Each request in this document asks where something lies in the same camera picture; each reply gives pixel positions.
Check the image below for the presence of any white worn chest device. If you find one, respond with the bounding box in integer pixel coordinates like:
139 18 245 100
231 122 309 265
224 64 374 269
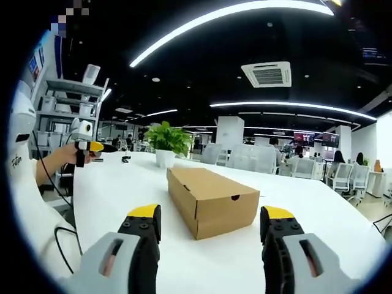
8 80 37 154

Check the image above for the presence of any person's left hand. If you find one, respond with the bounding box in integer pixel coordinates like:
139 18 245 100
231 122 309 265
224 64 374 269
60 143 92 165

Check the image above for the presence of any person's white shirt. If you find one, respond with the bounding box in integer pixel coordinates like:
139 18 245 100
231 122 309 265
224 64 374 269
7 146 83 278

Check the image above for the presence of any long curved ceiling light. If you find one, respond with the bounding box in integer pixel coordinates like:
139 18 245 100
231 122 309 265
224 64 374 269
129 0 335 69

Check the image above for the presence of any wall poster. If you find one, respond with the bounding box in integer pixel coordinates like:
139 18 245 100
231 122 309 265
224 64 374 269
28 48 46 83

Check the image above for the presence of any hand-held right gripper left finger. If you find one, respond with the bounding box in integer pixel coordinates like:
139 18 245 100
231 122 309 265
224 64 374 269
66 203 162 294

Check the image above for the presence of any white storage box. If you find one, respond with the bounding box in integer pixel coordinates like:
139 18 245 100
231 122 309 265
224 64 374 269
36 130 50 148
78 102 94 118
40 95 58 113

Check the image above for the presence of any white mesh office chair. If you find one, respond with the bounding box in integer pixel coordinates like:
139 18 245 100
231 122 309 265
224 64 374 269
348 165 371 203
200 143 224 165
227 143 278 175
326 162 353 193
293 157 317 179

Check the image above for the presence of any green potted plant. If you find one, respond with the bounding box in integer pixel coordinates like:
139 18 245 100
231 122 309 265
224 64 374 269
143 120 194 169

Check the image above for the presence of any white square pillar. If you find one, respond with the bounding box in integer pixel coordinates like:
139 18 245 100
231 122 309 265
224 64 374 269
215 116 246 151

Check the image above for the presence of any looped black cable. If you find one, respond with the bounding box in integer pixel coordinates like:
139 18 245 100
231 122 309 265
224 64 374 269
54 225 84 274

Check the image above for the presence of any ceiling air conditioner vent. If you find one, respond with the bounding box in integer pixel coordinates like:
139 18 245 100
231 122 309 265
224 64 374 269
240 61 292 88

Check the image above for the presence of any curved ceiling light strip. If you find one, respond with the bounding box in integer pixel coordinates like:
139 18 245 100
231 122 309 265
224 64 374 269
209 101 378 121

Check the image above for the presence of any hanging display screen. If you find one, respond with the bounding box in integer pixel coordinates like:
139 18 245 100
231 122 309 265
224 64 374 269
321 132 341 149
293 131 316 148

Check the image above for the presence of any thin black cable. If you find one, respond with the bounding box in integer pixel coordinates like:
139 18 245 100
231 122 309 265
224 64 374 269
31 130 75 211

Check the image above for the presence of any grey metal shelf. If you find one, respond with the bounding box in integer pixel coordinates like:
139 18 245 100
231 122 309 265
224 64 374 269
29 78 107 154

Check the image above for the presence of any short ceiling light strip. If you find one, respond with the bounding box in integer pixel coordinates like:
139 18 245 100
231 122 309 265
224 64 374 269
140 108 179 119

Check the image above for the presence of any brown cardboard shoe box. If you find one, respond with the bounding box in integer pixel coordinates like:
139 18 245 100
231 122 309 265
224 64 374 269
166 167 261 241

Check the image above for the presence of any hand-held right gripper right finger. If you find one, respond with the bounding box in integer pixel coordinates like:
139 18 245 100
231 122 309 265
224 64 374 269
260 205 362 294

